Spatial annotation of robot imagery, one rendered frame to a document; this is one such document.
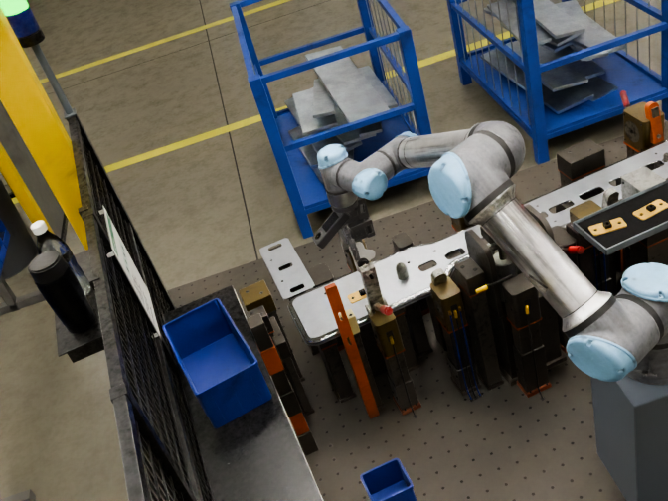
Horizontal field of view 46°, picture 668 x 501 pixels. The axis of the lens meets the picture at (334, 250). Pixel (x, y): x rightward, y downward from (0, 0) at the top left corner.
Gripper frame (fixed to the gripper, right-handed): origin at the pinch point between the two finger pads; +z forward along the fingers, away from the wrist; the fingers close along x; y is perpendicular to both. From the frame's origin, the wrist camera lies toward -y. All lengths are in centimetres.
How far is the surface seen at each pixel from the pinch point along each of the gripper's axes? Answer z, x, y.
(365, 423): 41.7, -17.1, -12.5
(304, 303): 11.8, 6.5, -15.4
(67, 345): -30, -27, -69
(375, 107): 60, 191, 72
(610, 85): 88, 170, 200
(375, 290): -1.8, -16.3, 0.3
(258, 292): 6.1, 11.9, -26.1
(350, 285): 11.5, 5.6, -1.4
